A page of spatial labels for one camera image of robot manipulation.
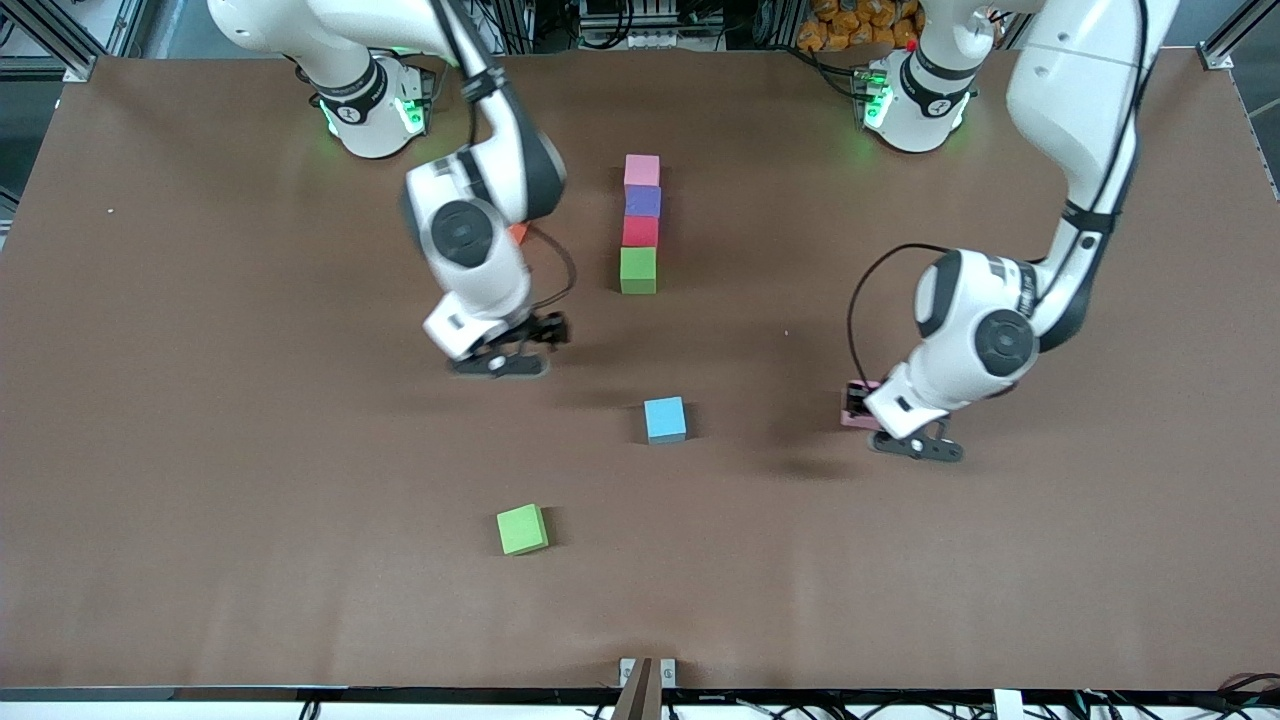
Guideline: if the light pink foam cube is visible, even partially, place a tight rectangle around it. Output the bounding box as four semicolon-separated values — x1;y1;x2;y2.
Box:
839;379;886;432

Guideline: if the green foam cube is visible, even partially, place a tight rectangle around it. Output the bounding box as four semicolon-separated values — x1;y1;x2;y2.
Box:
619;246;658;295
497;503;550;556

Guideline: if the blue foam cube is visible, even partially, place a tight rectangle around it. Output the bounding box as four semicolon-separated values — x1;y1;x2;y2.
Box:
644;396;688;445

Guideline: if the grey equipment box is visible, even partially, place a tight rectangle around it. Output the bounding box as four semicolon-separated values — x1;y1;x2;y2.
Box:
578;0;683;51

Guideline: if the bag of orange fruit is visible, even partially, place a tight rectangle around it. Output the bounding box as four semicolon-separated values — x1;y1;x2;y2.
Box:
797;0;923;54

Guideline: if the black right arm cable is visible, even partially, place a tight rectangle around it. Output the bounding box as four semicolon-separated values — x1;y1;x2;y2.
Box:
438;0;580;313

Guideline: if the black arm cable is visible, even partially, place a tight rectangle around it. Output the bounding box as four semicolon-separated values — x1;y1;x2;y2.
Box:
438;0;580;313
847;0;1153;387

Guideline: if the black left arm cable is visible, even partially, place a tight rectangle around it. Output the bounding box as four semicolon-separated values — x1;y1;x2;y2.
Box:
847;0;1153;387

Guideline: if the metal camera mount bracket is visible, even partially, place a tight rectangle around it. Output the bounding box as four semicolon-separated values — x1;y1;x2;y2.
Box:
612;656;678;720

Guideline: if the dark cable bundle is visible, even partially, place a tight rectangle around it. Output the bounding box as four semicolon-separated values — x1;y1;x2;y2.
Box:
1075;672;1280;720

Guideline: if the aluminium frame profile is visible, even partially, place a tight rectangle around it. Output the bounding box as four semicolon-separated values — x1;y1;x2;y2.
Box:
0;0;103;83
1198;0;1280;71

